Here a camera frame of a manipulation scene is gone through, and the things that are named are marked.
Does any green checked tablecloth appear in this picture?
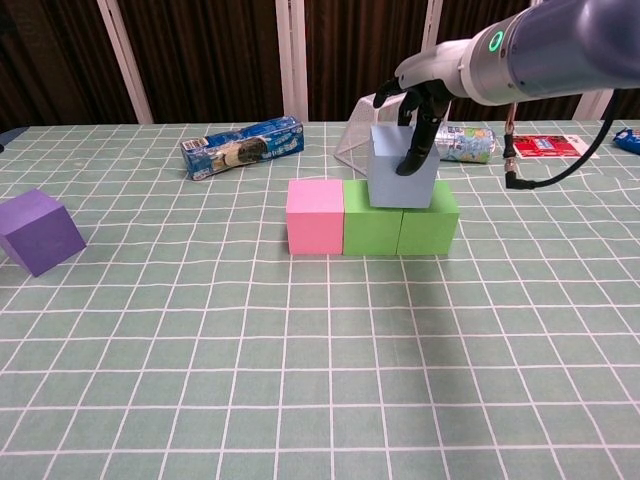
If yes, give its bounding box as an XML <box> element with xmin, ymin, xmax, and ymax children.
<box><xmin>0</xmin><ymin>119</ymin><xmax>640</xmax><ymax>480</ymax></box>

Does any long blue cookie package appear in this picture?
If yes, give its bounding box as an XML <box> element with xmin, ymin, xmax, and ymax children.
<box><xmin>180</xmin><ymin>115</ymin><xmax>307</xmax><ymax>182</ymax></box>

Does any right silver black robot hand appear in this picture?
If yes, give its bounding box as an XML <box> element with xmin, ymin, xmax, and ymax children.
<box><xmin>373</xmin><ymin>38</ymin><xmax>472</xmax><ymax>176</ymax></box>

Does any light blue foam cube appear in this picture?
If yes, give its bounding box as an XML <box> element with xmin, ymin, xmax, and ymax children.
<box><xmin>367</xmin><ymin>124</ymin><xmax>442</xmax><ymax>210</ymax></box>

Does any green foam cube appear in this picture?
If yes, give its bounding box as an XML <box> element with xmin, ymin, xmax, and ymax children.
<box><xmin>342</xmin><ymin>180</ymin><xmax>405</xmax><ymax>256</ymax></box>
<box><xmin>396</xmin><ymin>180</ymin><xmax>461</xmax><ymax>257</ymax></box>

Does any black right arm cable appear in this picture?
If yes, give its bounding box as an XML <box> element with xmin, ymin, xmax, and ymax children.
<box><xmin>502</xmin><ymin>89</ymin><xmax>621</xmax><ymax>190</ymax></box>

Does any red white printed card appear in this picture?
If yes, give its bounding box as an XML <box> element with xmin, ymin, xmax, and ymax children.
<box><xmin>505</xmin><ymin>132</ymin><xmax>600</xmax><ymax>161</ymax></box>

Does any small dark blue cookie packet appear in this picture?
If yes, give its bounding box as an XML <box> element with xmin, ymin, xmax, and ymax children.
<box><xmin>612</xmin><ymin>127</ymin><xmax>640</xmax><ymax>155</ymax></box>

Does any white wire mesh rack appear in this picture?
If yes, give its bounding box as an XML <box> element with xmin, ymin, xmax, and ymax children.
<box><xmin>333</xmin><ymin>89</ymin><xmax>457</xmax><ymax>180</ymax></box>

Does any dark brown curtain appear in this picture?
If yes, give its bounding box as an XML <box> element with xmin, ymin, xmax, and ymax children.
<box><xmin>0</xmin><ymin>0</ymin><xmax>640</xmax><ymax>132</ymax></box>

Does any pink foam cube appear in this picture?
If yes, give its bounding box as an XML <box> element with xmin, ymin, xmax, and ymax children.
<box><xmin>285</xmin><ymin>180</ymin><xmax>346</xmax><ymax>256</ymax></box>

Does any purple foam cube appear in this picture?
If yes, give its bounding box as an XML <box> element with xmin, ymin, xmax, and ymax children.
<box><xmin>0</xmin><ymin>188</ymin><xmax>88</xmax><ymax>278</ymax></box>

